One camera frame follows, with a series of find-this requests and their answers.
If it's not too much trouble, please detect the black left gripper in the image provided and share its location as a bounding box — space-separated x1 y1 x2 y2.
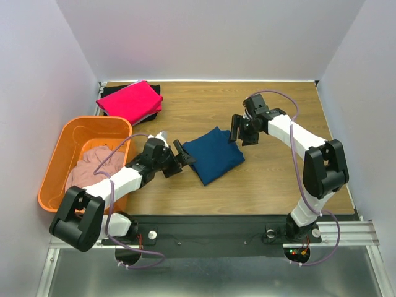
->
153 140 196 178

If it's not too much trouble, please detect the blue t shirt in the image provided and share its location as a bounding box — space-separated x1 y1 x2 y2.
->
183 127 245 186

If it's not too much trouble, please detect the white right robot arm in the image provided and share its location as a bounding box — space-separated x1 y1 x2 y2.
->
229 92 349 241

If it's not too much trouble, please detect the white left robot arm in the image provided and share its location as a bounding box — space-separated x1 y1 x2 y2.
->
49 135 195 252

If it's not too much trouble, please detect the folded magenta t shirt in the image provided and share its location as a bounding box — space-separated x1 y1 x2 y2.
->
95 80 164 125

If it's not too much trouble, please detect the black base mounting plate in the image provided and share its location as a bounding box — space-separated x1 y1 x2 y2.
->
117 215 321 259

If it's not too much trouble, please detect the folded black t shirt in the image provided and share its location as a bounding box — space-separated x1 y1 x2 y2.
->
102 82 161 124

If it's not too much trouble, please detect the dusty pink t shirt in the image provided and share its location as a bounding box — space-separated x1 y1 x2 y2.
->
65 145 124 191

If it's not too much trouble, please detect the orange plastic basket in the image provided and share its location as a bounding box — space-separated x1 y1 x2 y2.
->
38 116 132 213

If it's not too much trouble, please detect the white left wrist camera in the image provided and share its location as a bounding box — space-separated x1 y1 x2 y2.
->
148 131 168 143

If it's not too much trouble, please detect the aluminium rail frame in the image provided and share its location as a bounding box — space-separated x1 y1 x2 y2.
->
35 80 386 297

